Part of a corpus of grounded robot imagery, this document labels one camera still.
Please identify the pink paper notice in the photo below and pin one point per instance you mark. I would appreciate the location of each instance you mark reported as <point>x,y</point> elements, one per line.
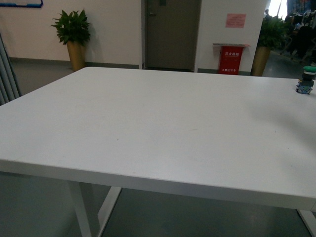
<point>235,20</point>

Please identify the grey door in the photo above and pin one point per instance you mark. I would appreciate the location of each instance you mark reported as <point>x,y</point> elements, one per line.
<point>171,34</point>

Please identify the green push button switch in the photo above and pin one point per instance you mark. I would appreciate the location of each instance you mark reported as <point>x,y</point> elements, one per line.
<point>305,84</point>

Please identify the right white table leg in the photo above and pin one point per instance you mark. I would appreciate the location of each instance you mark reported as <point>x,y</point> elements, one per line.
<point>309,220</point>

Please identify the white table leg frame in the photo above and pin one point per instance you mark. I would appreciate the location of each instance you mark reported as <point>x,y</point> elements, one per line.
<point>92,220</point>

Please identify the potted green plant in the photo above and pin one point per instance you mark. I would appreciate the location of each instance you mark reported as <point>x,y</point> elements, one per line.
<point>272,34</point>
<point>73,31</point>

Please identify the grey left partition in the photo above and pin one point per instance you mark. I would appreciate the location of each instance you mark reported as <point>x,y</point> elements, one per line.
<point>9,87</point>

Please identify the right potted green plant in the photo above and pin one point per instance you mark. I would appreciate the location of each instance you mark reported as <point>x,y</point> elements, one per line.
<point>272,34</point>

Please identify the blue framed wall board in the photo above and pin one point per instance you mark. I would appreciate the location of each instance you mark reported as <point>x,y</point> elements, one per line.
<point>22,3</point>

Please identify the red fire extinguisher box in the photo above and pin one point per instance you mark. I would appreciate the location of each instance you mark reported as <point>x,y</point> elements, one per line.
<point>230,57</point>

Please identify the left potted green plant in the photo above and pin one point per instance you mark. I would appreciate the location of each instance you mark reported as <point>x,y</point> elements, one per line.
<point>73,31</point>

